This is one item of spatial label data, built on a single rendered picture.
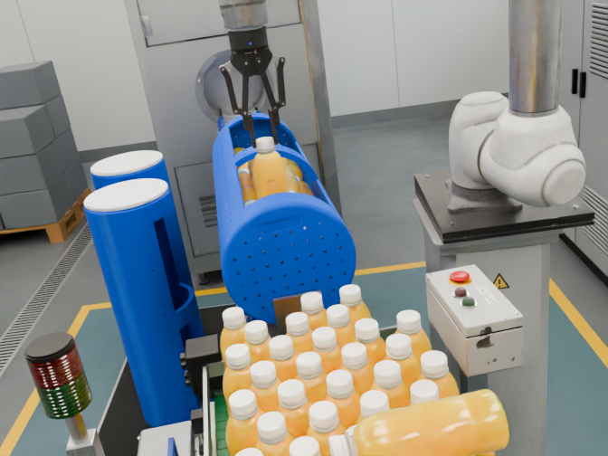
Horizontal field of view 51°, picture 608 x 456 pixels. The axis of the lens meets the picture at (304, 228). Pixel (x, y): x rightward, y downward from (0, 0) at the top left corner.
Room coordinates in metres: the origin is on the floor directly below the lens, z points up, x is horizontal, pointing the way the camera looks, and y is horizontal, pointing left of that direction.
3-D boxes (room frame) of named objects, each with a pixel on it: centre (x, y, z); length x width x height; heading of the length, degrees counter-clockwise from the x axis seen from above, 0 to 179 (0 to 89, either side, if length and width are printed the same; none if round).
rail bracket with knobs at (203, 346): (1.09, 0.23, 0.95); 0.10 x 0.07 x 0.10; 96
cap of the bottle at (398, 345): (0.85, -0.12, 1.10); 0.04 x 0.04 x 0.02
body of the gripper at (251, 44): (1.31, 0.06, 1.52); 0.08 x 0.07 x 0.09; 96
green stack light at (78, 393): (0.73, 0.36, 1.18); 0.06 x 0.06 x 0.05
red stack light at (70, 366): (0.73, 0.36, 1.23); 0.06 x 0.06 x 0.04
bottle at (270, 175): (1.31, 0.06, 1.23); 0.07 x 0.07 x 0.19
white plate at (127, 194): (2.03, 0.57, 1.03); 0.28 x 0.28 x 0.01
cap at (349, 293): (1.04, -0.07, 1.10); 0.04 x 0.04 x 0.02
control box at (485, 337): (0.98, -0.27, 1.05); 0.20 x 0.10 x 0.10; 6
